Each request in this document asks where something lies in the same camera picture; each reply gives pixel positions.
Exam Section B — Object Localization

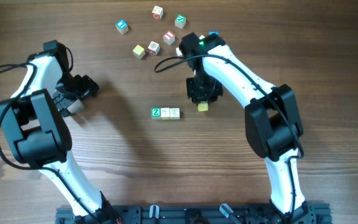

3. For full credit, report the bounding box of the blue H wooden block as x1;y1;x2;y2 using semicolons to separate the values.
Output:
209;30;219;35

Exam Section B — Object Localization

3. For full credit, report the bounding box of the plain white wooden block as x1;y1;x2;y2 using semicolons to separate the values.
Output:
175;47;183;57

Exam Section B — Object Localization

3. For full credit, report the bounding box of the yellow edged plain block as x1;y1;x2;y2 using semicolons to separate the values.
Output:
160;108;170;119

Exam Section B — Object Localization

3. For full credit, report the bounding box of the green Z wooden block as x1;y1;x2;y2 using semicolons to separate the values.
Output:
150;108;161;119

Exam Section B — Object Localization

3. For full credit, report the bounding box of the blue edged K block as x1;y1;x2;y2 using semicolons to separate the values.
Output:
170;108;180;119

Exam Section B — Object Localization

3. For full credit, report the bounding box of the blue letter wooden block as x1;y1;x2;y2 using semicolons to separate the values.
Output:
116;20;129;34

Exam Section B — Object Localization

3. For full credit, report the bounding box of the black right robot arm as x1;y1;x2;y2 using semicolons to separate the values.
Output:
179;33;305;223

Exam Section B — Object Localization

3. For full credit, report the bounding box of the red X wooden block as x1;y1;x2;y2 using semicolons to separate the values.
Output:
152;6;163;20

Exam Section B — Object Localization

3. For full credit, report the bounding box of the red I wooden block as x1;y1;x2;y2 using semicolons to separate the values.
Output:
163;30;175;45

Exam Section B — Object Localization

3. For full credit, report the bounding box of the green N wooden block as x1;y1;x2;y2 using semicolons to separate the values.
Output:
175;14;186;29

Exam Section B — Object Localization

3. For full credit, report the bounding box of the red edged picture block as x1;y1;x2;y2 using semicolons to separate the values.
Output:
147;41;160;55

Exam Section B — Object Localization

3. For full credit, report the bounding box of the yellow edged K block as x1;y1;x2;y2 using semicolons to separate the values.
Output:
198;102;209;112

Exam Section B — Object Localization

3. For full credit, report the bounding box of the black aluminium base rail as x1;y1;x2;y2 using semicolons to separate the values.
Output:
55;203;333;224

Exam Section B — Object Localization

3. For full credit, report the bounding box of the yellow top wooden block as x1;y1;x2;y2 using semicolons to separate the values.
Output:
132;45;145;60

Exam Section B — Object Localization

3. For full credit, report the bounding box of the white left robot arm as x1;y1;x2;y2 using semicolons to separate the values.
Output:
0;40;120;223

